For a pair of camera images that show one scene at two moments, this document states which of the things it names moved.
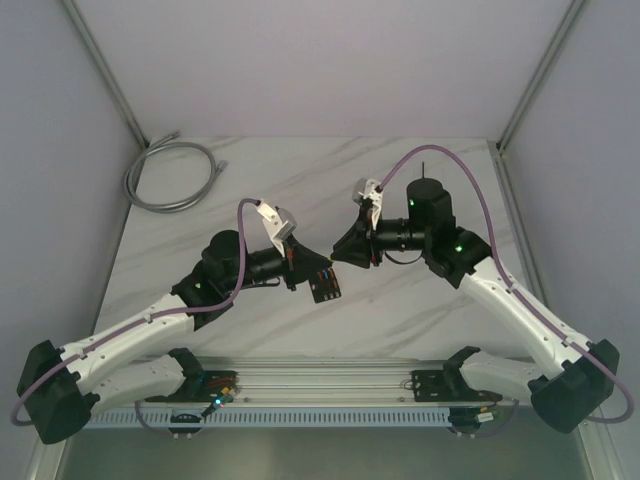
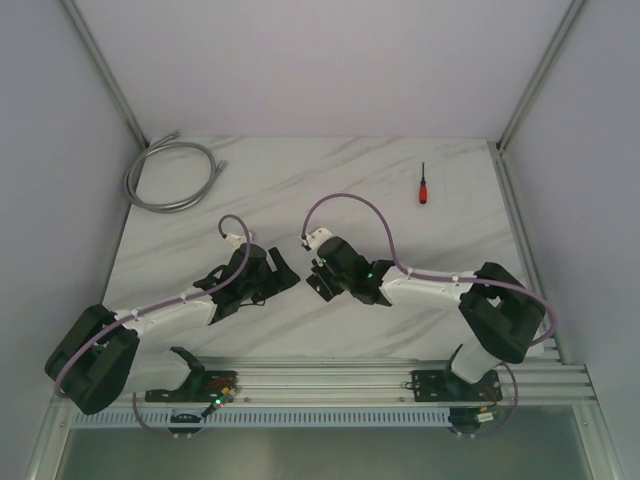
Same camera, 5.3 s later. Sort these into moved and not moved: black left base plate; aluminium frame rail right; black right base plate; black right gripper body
Moved: black right gripper body
Not moved: black right base plate; aluminium frame rail right; black left base plate
